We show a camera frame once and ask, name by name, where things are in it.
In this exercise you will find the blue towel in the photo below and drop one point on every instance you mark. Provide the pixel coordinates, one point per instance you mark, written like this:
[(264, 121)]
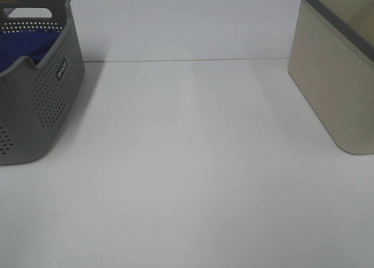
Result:
[(26, 43)]

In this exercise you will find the beige plastic bin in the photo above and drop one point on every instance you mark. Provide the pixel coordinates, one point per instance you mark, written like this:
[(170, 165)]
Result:
[(331, 62)]

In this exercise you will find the grey perforated plastic basket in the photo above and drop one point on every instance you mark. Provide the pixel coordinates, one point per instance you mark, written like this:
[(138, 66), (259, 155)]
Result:
[(36, 99)]

